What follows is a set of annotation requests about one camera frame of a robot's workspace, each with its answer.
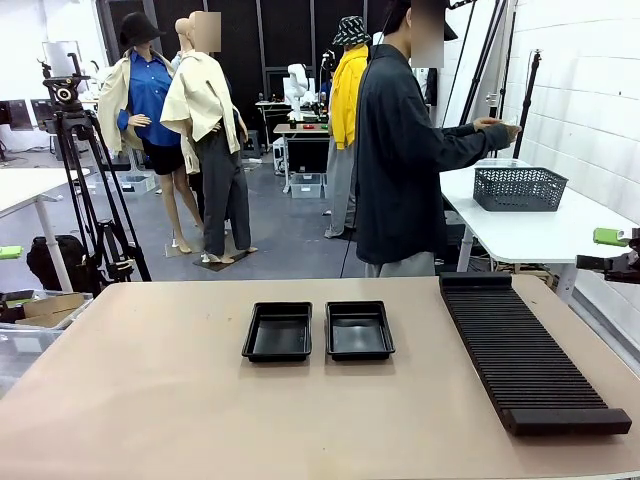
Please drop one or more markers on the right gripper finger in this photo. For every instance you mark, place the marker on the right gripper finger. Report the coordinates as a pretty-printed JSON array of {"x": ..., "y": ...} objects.
[
  {"x": 607, "y": 237},
  {"x": 620, "y": 267}
]

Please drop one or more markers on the person's right forearm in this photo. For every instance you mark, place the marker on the person's right forearm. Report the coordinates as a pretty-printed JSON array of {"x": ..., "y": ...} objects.
[{"x": 475, "y": 150}]

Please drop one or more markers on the person's left forearm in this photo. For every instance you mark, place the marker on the person's left forearm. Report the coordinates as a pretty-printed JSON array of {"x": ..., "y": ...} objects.
[{"x": 457, "y": 130}]

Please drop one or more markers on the black plastic ESD tray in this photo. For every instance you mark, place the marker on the black plastic ESD tray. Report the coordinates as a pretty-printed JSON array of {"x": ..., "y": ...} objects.
[
  {"x": 280, "y": 332},
  {"x": 359, "y": 331}
]

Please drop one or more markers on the person's right hand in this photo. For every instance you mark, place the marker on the person's right hand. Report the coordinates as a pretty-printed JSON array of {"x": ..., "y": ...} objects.
[{"x": 514, "y": 135}]

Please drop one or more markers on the person's left hand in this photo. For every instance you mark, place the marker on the person's left hand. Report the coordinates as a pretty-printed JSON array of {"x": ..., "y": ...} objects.
[{"x": 487, "y": 124}]

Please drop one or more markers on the black backpack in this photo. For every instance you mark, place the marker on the black backpack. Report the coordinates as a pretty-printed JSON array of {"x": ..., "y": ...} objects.
[{"x": 50, "y": 260}]

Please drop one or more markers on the brown cardboard box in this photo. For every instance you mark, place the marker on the brown cardboard box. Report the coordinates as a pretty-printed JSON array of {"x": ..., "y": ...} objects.
[{"x": 50, "y": 307}]

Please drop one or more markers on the grey woven plastic basket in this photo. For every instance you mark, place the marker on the grey woven plastic basket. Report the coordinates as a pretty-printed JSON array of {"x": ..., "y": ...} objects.
[{"x": 520, "y": 190}]

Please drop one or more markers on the clear plastic bin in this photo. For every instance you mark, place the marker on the clear plastic bin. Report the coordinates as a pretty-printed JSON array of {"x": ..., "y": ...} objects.
[{"x": 30, "y": 350}]

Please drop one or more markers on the black slotted board rack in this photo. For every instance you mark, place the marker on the black slotted board rack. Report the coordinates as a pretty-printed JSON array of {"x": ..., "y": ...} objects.
[{"x": 520, "y": 350}]

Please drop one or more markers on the dark desktop monitors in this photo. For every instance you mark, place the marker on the dark desktop monitors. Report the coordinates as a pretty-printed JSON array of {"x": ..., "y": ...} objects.
[{"x": 22, "y": 115}]

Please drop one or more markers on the clear lidded storage box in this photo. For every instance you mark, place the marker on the clear lidded storage box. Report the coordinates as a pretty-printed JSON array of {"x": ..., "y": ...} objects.
[
  {"x": 137, "y": 185},
  {"x": 306, "y": 186}
]

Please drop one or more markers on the black light stand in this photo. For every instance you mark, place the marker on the black light stand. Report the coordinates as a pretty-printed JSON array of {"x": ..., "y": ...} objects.
[{"x": 527, "y": 100}]

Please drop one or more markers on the mannequin in blue shirt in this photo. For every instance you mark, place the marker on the mannequin in blue shirt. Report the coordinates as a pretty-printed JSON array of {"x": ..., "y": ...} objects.
[{"x": 147, "y": 100}]

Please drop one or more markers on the tall black tripod stand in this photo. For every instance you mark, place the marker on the tall black tripod stand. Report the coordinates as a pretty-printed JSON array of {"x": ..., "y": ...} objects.
[{"x": 487, "y": 60}]

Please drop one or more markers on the person in dark jacket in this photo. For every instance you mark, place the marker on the person in dark jacket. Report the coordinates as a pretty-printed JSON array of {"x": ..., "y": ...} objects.
[{"x": 395, "y": 150}]

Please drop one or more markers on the mannequin in cream jacket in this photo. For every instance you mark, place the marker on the mannequin in cream jacket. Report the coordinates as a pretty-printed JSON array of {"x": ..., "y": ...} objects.
[{"x": 205, "y": 100}]

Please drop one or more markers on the black brimmed hat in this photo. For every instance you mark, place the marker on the black brimmed hat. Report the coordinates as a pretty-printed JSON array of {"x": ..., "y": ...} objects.
[{"x": 137, "y": 30}]

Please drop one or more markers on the grey step stool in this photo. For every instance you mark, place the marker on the grey step stool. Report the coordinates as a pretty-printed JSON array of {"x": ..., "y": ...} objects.
[{"x": 251, "y": 145}]

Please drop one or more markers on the mannequin in yellow hoodie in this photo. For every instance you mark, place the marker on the mannequin in yellow hoodie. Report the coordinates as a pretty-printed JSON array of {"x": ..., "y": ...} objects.
[{"x": 350, "y": 100}]

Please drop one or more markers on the patterned black bucket hat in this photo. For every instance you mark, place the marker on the patterned black bucket hat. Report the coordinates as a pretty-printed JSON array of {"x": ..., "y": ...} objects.
[{"x": 351, "y": 31}]

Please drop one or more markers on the small white background robot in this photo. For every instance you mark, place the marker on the small white background robot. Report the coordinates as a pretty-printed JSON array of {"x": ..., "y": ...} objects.
[{"x": 296, "y": 85}]

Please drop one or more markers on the black camera tripod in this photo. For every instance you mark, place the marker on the black camera tripod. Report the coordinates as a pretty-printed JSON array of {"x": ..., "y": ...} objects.
[{"x": 65, "y": 125}]

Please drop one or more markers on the dark mannequin base plate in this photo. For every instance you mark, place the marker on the dark mannequin base plate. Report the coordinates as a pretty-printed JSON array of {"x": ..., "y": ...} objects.
[{"x": 220, "y": 262}]

